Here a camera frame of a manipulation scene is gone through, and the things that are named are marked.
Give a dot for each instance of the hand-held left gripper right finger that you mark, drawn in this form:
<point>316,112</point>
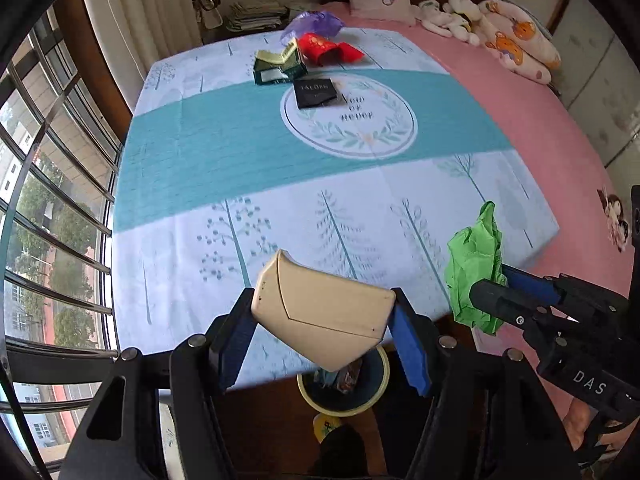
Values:
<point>410,350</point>

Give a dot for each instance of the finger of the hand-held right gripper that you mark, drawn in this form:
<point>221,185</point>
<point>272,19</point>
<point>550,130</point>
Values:
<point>500,302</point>
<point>530,285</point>

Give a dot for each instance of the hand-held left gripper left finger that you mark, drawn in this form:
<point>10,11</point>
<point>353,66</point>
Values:
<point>235,345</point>

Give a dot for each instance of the green wrapper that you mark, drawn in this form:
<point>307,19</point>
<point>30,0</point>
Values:
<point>475,260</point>

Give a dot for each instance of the dark blue bin yellow rim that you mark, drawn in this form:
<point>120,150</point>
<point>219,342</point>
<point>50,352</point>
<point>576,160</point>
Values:
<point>340,407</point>

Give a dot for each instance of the beige box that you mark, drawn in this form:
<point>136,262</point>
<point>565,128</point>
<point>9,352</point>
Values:
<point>320,310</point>

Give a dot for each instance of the person's right hand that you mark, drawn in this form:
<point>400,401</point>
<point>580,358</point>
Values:
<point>580,425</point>

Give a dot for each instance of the red snack wrapper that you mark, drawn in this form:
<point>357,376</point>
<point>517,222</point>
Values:
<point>350,377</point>

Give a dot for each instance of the yellow slipper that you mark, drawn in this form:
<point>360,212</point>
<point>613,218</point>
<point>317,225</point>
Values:
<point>325,425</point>

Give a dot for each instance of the person's dark trouser leg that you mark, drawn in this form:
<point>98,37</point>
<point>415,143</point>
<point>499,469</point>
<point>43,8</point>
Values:
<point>345,455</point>

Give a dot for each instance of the bed with pink sheet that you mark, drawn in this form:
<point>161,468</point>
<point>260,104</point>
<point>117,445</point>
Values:
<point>550,150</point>

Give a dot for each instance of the tree print tablecloth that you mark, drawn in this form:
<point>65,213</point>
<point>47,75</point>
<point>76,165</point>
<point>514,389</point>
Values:
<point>200,160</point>

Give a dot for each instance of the barred window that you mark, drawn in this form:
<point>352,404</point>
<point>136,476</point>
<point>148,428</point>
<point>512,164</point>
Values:
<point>50,210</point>

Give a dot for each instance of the frosted sliding wardrobe door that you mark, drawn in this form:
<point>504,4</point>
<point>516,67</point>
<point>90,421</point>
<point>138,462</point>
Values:
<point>600,60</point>

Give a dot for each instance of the black card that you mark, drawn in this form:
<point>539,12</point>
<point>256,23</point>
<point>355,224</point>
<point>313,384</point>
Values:
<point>315,92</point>

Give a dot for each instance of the white plush toy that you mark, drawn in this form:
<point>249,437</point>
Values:
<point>452,20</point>

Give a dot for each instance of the dark green open carton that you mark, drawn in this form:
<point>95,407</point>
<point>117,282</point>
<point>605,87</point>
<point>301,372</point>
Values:
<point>277,70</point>

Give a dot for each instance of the red gift bag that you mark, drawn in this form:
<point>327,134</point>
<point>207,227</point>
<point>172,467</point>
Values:
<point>320,47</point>

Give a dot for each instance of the dark wooden nightstand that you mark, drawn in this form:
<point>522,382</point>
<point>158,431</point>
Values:
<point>215,35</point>

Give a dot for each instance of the purple plastic bag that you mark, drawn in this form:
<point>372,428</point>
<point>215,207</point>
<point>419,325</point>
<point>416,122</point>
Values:
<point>320,22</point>

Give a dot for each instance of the cream curtain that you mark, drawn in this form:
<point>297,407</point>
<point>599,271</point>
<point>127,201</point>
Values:
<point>150,0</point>

